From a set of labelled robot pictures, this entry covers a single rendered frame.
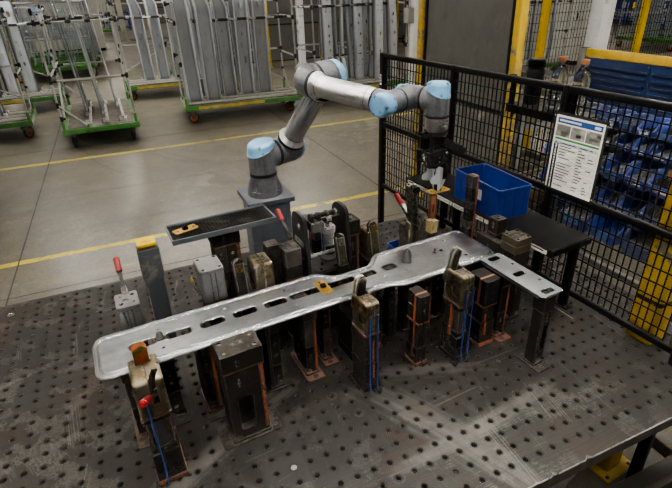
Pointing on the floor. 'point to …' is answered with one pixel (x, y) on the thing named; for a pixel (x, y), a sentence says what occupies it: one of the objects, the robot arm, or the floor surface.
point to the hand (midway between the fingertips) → (438, 185)
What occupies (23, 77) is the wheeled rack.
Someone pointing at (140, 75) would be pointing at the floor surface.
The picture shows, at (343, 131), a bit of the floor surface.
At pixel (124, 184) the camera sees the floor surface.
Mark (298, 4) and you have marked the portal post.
